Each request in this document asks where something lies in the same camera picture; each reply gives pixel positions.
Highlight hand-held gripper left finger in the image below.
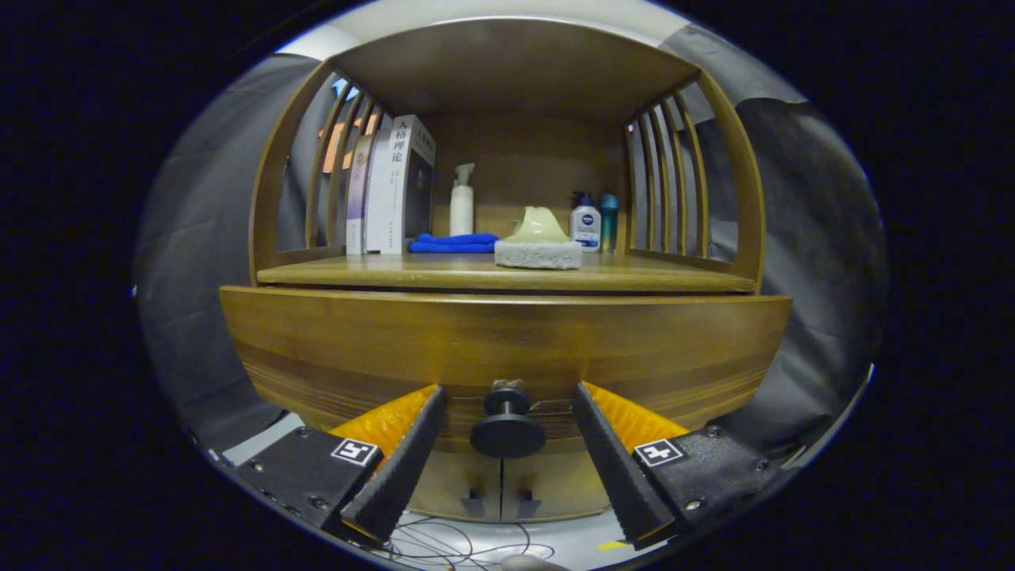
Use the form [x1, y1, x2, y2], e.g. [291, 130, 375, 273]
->
[230, 385, 446, 546]

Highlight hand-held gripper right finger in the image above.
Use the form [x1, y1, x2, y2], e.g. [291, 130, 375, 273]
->
[573, 381, 798, 550]

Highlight black drawer knob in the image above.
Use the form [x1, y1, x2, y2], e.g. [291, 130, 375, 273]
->
[470, 387, 546, 459]

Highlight pale green grey sponge brush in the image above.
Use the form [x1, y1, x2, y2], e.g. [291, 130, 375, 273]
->
[494, 206, 584, 270]

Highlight wooden cabinet door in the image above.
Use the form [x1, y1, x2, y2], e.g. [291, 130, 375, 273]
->
[408, 452, 502, 521]
[501, 452, 623, 524]

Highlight wooden countertop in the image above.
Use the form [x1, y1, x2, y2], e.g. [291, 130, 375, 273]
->
[255, 252, 758, 294]

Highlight wooden cabinet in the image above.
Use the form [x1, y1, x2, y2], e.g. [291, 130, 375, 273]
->
[247, 17, 766, 524]

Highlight blue cloth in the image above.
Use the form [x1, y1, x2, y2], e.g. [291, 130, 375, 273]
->
[408, 232, 500, 254]

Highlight white lotion bottle blue cap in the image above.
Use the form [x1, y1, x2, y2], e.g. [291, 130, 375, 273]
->
[570, 191, 602, 252]

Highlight teal bottle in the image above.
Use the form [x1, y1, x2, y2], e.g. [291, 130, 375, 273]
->
[599, 194, 619, 254]

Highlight thin white book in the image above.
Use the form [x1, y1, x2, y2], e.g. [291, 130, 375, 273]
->
[365, 129, 395, 255]

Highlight white pump bottle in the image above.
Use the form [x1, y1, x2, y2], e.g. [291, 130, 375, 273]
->
[450, 163, 476, 237]

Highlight purple book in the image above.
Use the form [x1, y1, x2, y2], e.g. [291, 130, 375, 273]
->
[346, 135, 375, 255]

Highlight thick white book dark cover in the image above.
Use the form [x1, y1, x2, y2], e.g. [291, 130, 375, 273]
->
[381, 115, 436, 255]

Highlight black cables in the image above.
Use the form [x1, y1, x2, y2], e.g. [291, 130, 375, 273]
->
[389, 515, 556, 568]

